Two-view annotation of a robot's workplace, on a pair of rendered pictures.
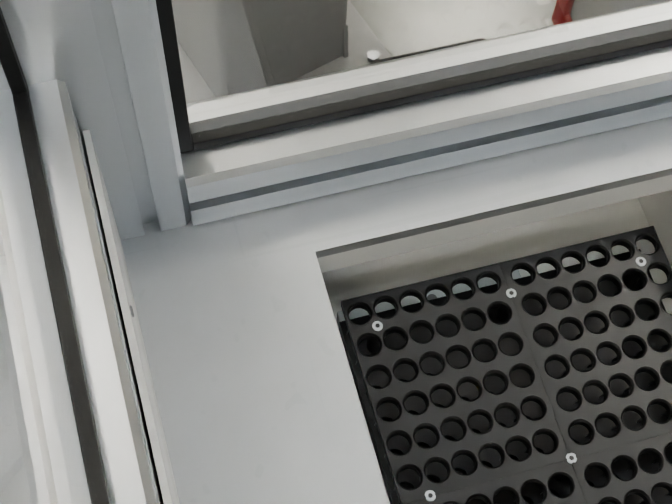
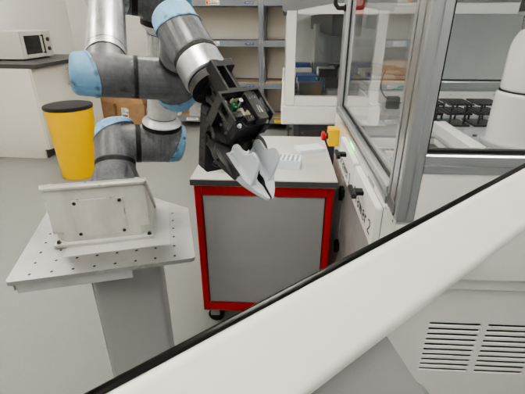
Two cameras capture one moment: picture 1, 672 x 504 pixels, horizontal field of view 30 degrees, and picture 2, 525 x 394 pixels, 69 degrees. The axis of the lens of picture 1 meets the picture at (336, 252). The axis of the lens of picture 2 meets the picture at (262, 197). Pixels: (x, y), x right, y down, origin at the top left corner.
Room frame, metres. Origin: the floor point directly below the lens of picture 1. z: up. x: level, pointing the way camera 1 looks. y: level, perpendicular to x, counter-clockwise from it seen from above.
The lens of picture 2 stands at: (0.29, 0.91, 1.33)
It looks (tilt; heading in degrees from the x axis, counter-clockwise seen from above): 25 degrees down; 292
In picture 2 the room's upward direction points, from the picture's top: straight up
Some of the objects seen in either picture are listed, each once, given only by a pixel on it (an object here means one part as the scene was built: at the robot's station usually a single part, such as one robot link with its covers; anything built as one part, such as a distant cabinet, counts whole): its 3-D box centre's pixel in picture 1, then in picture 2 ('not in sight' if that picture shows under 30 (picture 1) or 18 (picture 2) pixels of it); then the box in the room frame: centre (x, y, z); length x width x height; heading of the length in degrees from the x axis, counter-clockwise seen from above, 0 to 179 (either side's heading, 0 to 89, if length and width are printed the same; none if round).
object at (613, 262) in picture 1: (504, 280); not in sight; (0.28, -0.09, 0.90); 0.18 x 0.02 x 0.01; 109
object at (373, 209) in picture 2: not in sight; (365, 202); (0.38, -0.06, 0.87); 0.29 x 0.02 x 0.11; 109
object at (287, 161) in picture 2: not in sight; (286, 161); (0.76, -0.54, 0.78); 0.12 x 0.08 x 0.04; 11
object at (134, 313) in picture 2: not in sight; (139, 321); (1.06, 0.14, 0.38); 0.30 x 0.30 x 0.76; 35
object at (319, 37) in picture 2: not in sight; (363, 48); (0.71, -2.09, 1.13); 1.78 x 1.14 x 0.45; 109
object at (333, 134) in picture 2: not in sight; (332, 136); (0.60, -0.66, 0.88); 0.07 x 0.05 x 0.07; 109
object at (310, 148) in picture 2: not in sight; (309, 148); (0.73, -0.79, 0.77); 0.13 x 0.09 x 0.02; 38
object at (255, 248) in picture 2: not in sight; (266, 226); (0.89, -0.65, 0.38); 0.62 x 0.58 x 0.76; 109
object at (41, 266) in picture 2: not in sight; (117, 243); (1.08, 0.15, 0.70); 0.45 x 0.44 x 0.12; 35
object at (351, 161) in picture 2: not in sight; (348, 162); (0.48, -0.36, 0.87); 0.29 x 0.02 x 0.11; 109
